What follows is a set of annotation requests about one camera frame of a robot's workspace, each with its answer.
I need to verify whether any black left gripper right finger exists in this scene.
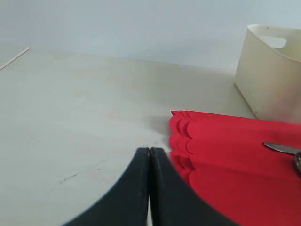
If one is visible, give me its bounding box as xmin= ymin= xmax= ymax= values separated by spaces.
xmin=149 ymin=147 xmax=235 ymax=226

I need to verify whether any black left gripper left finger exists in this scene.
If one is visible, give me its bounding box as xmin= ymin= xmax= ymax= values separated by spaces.
xmin=65 ymin=147 xmax=150 ymax=226

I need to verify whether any silver table knife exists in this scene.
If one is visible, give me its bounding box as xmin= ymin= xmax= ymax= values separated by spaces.
xmin=263 ymin=142 xmax=301 ymax=155

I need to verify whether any dark wooden spoon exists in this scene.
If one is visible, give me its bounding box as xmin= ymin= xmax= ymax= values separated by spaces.
xmin=294 ymin=152 xmax=301 ymax=176

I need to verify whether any red scalloped table cloth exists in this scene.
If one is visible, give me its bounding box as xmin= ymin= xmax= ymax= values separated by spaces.
xmin=169 ymin=111 xmax=301 ymax=226

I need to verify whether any cream plastic tub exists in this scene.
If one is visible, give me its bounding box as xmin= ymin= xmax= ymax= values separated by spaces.
xmin=234 ymin=24 xmax=301 ymax=123

